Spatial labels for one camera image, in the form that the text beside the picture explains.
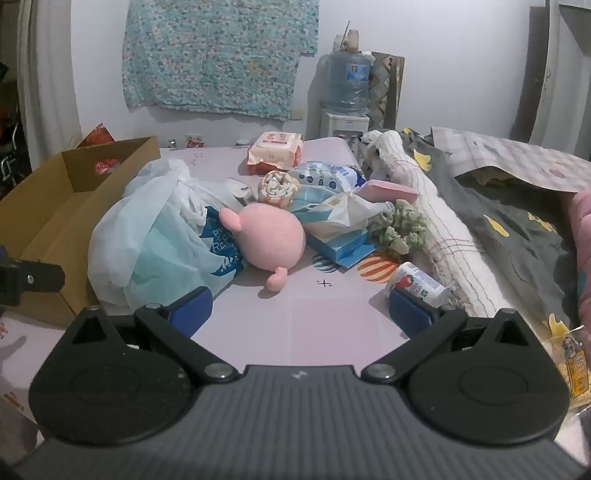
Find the pink blanket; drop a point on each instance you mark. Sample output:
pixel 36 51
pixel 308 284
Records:
pixel 582 240

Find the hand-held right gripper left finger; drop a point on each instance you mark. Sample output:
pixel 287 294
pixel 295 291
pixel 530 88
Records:
pixel 194 309

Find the pink plush toy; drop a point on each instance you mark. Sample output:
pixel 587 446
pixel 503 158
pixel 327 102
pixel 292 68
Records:
pixel 268 235

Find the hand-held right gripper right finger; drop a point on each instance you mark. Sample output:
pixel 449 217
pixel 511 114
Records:
pixel 408 311

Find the quilted checked blanket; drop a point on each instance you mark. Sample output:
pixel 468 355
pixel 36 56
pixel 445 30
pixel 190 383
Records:
pixel 508 159

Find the white checked blanket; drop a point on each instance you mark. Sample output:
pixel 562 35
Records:
pixel 438 221

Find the red white packet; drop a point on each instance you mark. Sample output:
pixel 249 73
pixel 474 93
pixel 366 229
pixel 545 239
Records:
pixel 194 141

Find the blue white tissue pack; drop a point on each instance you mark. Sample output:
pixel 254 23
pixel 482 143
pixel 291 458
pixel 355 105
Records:
pixel 328 175

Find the grey blanket yellow ducks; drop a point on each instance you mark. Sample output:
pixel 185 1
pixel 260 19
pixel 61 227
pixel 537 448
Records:
pixel 508 230

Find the large white plastic bag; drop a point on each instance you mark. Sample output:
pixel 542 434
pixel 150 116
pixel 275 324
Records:
pixel 152 249

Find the white blue-striped plastic bag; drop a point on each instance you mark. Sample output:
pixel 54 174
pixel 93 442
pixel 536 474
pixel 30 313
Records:
pixel 341 212

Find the teal floral wall cloth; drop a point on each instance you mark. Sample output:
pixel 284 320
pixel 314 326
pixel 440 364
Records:
pixel 212 50

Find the small white bottle red label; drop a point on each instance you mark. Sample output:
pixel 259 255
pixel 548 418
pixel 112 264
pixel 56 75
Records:
pixel 415 284

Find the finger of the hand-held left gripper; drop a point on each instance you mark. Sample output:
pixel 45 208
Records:
pixel 32 279

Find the grey wardrobe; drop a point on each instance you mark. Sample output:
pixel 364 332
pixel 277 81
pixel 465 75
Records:
pixel 540 69

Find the beige bottle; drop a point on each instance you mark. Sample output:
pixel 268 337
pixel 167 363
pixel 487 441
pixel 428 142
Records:
pixel 353 41

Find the red snack bag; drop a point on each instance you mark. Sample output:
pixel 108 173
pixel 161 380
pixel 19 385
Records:
pixel 98 136

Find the brown cardboard box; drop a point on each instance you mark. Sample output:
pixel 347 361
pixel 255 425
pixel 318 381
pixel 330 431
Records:
pixel 55 217

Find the white water dispenser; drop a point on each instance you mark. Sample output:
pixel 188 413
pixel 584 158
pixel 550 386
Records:
pixel 344 124

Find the green fuzzy scrunchie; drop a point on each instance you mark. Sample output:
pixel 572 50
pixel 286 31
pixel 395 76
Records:
pixel 401 228

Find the rolled woven mat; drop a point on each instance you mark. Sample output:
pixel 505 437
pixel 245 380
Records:
pixel 385 92

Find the pink flat case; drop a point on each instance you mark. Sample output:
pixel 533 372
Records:
pixel 392 190

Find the pink wet wipes pack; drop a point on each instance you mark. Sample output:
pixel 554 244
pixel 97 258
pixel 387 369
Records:
pixel 274 147

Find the white curtain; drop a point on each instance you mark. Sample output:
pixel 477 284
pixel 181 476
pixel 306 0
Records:
pixel 48 83

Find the yellow snack packet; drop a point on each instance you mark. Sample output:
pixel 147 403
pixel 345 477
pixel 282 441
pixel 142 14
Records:
pixel 575 364

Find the blue water jug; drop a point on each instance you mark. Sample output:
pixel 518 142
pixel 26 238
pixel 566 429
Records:
pixel 348 83

